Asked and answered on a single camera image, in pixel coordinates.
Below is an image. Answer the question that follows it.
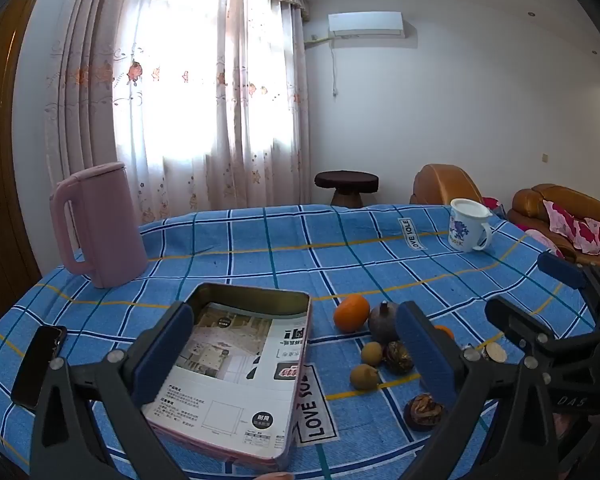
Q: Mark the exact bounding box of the rectangular metal tin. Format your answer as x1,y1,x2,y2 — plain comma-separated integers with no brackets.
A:
141,282,312,472

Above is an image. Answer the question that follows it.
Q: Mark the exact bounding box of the dark purple round fruit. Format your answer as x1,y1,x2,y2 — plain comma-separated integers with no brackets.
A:
368,301,403,345

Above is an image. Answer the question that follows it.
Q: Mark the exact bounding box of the dark round stool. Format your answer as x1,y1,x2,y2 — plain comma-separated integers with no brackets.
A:
314,170,380,207

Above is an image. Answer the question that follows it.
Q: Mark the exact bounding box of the pink floral cushion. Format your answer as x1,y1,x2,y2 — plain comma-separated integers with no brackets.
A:
542,200,600,256

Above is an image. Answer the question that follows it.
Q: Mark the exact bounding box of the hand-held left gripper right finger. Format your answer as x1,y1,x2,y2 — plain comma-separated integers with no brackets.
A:
396,302,562,480

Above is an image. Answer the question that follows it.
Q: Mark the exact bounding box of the black smartphone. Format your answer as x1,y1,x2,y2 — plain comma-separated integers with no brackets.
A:
11,325,67,411

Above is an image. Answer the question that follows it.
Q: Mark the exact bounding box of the dark brown passion fruit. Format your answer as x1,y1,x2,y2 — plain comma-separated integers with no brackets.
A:
383,341,415,375

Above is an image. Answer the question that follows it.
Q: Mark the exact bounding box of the large orange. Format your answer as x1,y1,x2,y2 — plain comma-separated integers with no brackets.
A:
333,294,371,333

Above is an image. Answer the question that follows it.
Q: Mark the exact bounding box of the brown chocolate muffin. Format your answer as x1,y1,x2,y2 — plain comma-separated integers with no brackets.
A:
404,393,448,431

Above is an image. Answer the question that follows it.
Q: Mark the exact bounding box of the wooden door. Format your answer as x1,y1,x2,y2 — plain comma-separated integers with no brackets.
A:
0,0,42,341

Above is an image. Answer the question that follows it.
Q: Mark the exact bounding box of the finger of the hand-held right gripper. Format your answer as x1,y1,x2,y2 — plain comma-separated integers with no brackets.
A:
536,251,600,332
484,296,600,362

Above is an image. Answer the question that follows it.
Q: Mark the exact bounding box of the blue checked tablecloth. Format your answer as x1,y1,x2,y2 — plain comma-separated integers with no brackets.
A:
0,203,600,480

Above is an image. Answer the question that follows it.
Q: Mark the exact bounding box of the brown leather sofa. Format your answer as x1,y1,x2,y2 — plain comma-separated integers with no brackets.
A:
507,183,600,281

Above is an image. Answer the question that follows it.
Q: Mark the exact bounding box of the floral sheer curtain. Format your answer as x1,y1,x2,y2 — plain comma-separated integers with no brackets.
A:
45,0,311,226

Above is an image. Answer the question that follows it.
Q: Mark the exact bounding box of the pink electric kettle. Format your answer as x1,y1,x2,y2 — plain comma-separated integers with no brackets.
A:
49,161,149,289

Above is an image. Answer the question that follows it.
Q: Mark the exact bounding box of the white printed mug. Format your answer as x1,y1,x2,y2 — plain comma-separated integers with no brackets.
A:
447,198,494,253

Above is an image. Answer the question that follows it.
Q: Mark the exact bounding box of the pink cloth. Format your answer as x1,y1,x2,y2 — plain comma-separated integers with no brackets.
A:
524,229,565,257

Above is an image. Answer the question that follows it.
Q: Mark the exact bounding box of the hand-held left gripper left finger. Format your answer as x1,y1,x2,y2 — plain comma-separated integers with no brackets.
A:
30,301,196,480

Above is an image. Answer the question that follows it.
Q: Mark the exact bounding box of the white air conditioner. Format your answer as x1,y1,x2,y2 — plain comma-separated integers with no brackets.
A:
328,11,406,38

